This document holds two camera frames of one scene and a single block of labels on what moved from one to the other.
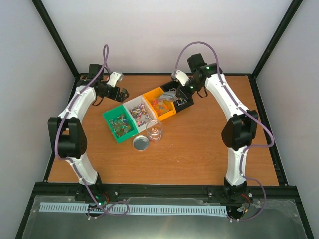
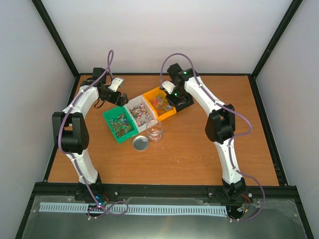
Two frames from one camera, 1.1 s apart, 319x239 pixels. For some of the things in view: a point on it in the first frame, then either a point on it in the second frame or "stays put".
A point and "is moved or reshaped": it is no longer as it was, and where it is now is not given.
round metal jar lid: [140, 143] stays put
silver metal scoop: [169, 95] is moved or reshaped
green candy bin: [121, 123] stays put
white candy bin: [140, 113] stays put
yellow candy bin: [162, 109] stays put
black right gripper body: [189, 93] → [179, 96]
